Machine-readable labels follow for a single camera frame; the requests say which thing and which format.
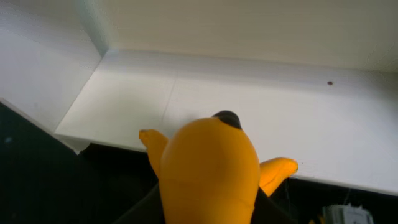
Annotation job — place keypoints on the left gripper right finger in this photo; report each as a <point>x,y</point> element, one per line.
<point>267,211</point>

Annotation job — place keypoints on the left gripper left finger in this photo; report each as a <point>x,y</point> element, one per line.
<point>147,210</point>

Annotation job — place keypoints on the yellow toy with black tip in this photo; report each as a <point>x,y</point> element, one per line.
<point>208,171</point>

